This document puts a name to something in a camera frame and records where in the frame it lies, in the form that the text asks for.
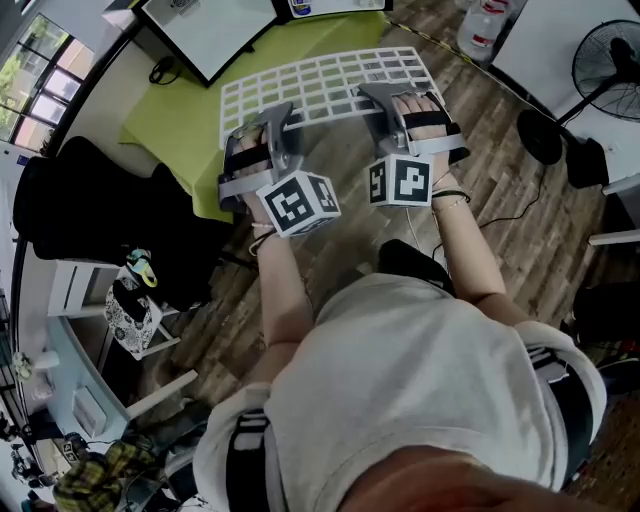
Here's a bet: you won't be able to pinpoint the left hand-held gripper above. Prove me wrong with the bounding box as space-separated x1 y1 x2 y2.
217 102 342 239

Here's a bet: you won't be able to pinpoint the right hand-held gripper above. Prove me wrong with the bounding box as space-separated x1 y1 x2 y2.
357 81 470 209

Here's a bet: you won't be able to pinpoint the white wire rack shelf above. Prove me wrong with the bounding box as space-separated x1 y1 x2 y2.
219 46 444 149

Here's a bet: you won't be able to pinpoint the white fridge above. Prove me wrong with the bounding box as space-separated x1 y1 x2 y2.
130 0 280 90

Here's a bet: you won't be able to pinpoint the person's right forearm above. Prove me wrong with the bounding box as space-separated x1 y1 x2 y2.
430 154 531 321

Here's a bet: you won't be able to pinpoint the black white shoulder harness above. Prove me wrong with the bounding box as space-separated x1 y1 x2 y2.
224 344 596 512

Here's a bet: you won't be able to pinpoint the person's left forearm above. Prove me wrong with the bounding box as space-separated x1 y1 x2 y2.
243 194 321 351

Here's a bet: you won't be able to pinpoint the person's right hand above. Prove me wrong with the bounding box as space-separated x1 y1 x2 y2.
392 92 451 141

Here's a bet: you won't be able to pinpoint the person's left hand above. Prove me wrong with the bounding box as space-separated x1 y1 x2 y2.
233 127 274 177

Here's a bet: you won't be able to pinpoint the green tablecloth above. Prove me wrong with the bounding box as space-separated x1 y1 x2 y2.
118 12 389 224

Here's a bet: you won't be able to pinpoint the large clear water bottle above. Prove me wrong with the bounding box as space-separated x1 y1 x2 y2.
456 0 530 63

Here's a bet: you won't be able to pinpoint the black wrist band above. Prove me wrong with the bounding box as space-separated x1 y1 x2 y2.
430 185 472 204

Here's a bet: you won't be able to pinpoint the black standing fan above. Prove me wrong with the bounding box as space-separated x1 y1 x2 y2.
516 18 640 190

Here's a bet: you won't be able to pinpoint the person's black trousers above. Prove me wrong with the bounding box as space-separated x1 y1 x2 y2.
375 238 457 300

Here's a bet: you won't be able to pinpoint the black draped cloth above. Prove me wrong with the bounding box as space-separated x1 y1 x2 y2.
12 135 236 314

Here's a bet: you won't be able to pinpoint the teal yellow toy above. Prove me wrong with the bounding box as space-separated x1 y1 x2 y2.
124 247 160 290

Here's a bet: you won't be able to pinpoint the black framed window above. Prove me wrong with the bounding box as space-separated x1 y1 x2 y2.
0 12 96 156

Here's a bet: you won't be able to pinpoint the white black floral bag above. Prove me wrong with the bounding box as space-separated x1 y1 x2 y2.
103 274 155 355

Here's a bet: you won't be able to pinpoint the person's beige shirt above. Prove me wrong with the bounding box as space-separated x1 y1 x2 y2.
192 272 609 512

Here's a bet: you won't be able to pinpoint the white side table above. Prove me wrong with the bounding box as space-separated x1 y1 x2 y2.
46 258 182 362

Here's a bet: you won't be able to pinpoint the light blue desk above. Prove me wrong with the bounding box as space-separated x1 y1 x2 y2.
47 317 199 441

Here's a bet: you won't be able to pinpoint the white box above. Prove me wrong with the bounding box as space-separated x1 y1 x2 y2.
71 388 109 437

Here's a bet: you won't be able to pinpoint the person's face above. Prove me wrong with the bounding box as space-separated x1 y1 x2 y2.
344 443 566 512

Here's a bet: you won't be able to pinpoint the gold chain bracelet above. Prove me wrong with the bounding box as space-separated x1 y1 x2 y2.
432 197 469 215

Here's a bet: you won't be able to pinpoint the black cord bracelet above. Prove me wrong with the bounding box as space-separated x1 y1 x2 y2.
248 228 279 257

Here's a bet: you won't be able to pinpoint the white cable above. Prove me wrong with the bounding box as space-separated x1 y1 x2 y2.
403 205 426 251

